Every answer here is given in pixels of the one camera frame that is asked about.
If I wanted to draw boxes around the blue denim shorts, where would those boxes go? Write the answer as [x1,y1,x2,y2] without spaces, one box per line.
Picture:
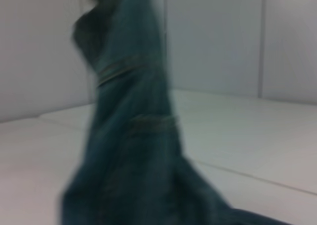
[57,0,294,225]

